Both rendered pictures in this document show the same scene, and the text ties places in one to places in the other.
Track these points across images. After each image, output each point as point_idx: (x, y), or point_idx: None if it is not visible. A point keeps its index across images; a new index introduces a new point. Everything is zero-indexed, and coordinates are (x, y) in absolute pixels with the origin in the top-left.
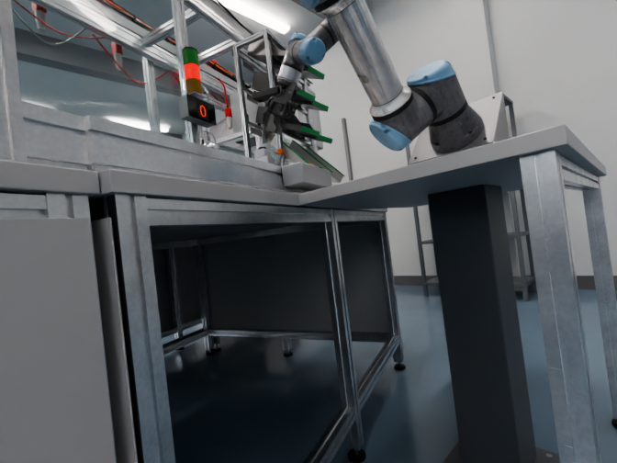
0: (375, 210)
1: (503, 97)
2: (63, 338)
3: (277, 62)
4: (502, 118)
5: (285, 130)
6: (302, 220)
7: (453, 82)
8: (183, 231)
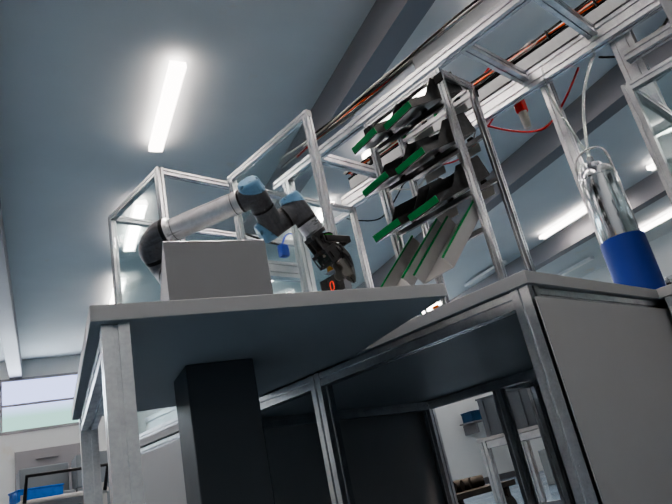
0: (442, 317)
1: (163, 249)
2: None
3: (385, 144)
4: (163, 284)
5: (405, 228)
6: (271, 403)
7: None
8: (428, 373)
